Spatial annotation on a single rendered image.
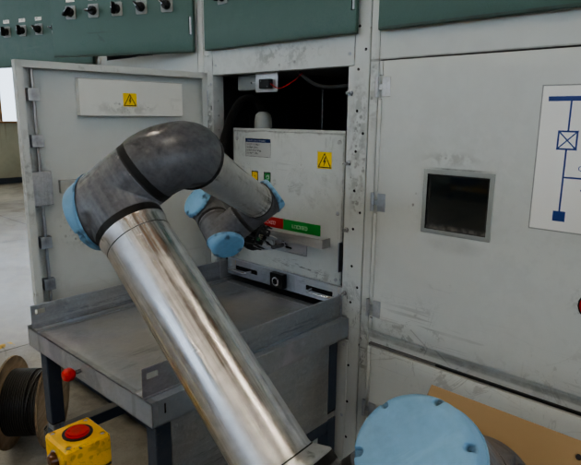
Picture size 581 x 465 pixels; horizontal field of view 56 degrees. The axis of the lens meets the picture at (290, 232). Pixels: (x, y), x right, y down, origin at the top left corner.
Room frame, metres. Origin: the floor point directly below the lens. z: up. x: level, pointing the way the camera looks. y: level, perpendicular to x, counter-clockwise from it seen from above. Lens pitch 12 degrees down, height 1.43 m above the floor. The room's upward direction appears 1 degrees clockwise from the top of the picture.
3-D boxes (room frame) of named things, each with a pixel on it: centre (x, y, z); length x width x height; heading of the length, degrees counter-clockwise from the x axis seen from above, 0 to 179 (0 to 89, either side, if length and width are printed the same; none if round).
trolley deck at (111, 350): (1.48, 0.28, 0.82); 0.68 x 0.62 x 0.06; 137
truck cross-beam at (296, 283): (1.77, 0.02, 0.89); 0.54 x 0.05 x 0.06; 47
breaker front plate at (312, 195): (1.76, 0.03, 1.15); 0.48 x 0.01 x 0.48; 47
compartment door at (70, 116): (1.77, 0.54, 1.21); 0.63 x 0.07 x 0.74; 132
